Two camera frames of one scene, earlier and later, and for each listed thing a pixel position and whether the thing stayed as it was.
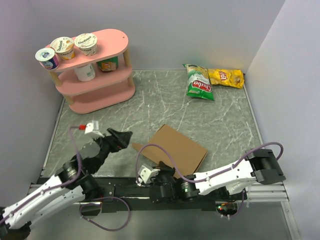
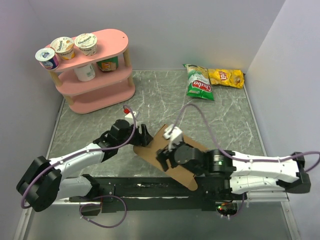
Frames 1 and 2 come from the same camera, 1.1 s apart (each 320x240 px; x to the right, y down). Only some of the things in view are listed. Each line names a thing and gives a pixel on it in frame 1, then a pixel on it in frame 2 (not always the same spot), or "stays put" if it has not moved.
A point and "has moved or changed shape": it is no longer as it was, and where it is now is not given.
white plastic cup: (85, 73) stays put
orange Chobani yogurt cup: (64, 46) stays put
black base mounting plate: (123, 193) stays put
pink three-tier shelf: (109, 89) stays put
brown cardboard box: (187, 156) has moved or changed shape
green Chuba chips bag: (199, 83) stays put
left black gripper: (123, 139) to (142, 139)
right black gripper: (163, 168) to (163, 155)
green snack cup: (111, 65) stays put
